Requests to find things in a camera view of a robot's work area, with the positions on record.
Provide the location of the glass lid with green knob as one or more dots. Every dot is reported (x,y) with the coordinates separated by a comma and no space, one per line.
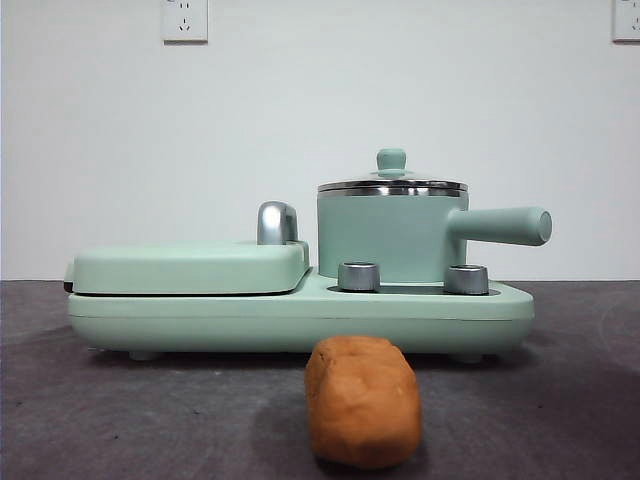
(391,160)

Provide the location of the green hinged griddle lid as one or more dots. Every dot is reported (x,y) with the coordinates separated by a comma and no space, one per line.
(190,267)

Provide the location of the silver control knob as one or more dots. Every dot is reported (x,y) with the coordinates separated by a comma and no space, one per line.
(467,280)
(359,277)

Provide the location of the green breakfast maker base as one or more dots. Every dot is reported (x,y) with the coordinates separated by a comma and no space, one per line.
(250,320)

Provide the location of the white wall socket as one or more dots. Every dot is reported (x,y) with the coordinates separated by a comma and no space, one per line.
(627,20)
(184,22)

